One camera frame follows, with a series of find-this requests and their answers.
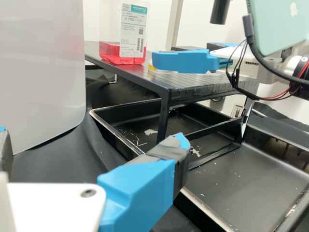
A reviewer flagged black cable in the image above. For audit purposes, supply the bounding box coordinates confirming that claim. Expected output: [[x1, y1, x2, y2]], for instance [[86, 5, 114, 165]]
[[242, 14, 309, 86]]

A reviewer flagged right wrist camera phone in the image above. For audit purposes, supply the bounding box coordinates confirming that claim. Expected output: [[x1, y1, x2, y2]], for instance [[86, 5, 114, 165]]
[[245, 0, 309, 64]]

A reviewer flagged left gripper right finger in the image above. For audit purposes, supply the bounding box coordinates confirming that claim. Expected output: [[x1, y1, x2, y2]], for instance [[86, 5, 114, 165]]
[[96, 132, 192, 232]]

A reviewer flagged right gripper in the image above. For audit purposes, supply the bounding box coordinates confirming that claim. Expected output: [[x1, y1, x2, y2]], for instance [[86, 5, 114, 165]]
[[151, 42, 260, 74]]

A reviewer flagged white box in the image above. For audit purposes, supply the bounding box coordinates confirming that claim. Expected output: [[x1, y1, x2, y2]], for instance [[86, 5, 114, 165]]
[[0, 0, 87, 156]]

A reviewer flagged red liquid bottle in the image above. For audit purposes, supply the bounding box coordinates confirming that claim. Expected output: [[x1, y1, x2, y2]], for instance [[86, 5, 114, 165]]
[[98, 0, 150, 66]]

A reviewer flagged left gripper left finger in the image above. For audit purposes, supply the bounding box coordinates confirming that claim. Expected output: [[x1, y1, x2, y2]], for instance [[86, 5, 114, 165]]
[[0, 125, 14, 173]]

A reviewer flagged black platform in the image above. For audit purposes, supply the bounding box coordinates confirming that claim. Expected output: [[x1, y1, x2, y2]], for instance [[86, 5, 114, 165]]
[[84, 40, 259, 146]]

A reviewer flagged black tray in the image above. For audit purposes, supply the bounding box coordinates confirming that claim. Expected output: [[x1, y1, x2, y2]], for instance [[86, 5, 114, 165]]
[[89, 97, 247, 171], [180, 141, 309, 232]]

